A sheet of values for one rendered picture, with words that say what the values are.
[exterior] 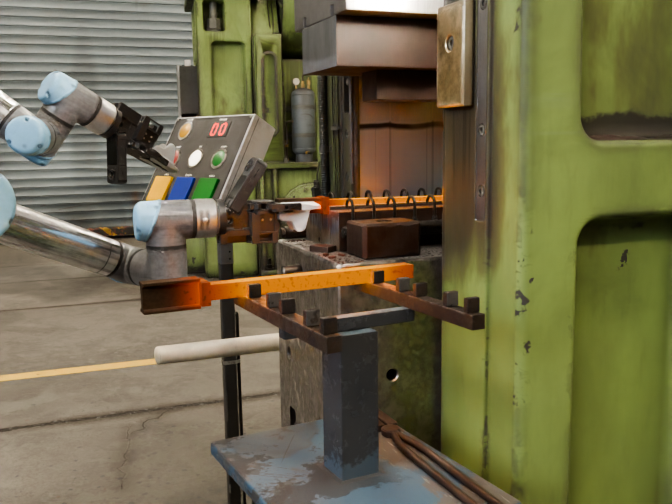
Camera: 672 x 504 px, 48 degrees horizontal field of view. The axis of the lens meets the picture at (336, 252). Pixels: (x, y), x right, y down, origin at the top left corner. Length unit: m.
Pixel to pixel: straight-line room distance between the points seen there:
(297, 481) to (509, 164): 0.58
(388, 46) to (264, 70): 4.76
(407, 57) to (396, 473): 0.81
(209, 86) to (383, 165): 4.57
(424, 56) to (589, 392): 0.71
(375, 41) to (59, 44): 7.99
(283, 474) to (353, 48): 0.80
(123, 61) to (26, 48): 1.05
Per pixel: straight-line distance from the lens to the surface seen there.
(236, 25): 6.36
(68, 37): 9.37
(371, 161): 1.77
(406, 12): 1.48
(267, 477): 1.12
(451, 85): 1.31
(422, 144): 1.83
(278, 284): 1.13
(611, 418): 1.44
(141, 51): 9.41
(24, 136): 1.56
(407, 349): 1.41
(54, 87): 1.68
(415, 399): 1.45
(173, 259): 1.43
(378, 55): 1.50
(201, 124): 2.08
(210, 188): 1.89
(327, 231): 1.53
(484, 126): 1.26
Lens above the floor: 1.13
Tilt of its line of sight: 9 degrees down
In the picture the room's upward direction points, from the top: 1 degrees counter-clockwise
